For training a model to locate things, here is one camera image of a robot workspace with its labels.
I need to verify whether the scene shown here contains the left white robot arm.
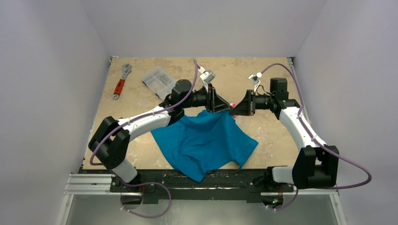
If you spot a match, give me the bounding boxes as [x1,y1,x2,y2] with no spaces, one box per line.
[88,79,231,192]

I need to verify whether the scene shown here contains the pink flower brooch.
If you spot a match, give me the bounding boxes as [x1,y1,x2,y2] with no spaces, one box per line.
[230,103,237,119]

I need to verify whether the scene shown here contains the clear plastic organizer box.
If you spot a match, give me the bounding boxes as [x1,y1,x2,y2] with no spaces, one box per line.
[142,66,176,99]

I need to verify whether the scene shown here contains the aluminium frame rail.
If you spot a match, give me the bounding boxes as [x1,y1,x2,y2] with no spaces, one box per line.
[57,174,347,225]

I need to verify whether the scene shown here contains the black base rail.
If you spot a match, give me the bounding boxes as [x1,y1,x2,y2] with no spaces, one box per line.
[77,168,294,206]

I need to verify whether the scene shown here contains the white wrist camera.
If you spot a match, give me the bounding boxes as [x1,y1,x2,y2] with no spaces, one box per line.
[248,72,262,93]
[198,67,215,90]

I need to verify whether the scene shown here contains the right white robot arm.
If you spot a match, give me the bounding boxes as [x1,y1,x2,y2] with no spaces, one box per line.
[229,78,339,191]

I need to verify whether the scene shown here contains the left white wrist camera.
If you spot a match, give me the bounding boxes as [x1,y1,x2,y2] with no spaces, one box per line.
[198,67,215,90]

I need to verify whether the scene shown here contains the blue t-shirt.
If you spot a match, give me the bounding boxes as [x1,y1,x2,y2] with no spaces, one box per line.
[151,110,258,182]

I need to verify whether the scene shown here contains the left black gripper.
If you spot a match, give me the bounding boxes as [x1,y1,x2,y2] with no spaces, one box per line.
[182,83,230,113]

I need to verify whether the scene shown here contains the red handled adjustable wrench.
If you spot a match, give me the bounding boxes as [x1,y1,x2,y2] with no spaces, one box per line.
[112,63,132,100]

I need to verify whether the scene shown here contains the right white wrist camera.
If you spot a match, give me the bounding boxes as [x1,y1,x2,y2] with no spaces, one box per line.
[248,72,262,93]

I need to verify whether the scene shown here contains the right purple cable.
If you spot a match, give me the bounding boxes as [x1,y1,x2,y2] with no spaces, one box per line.
[260,63,372,190]

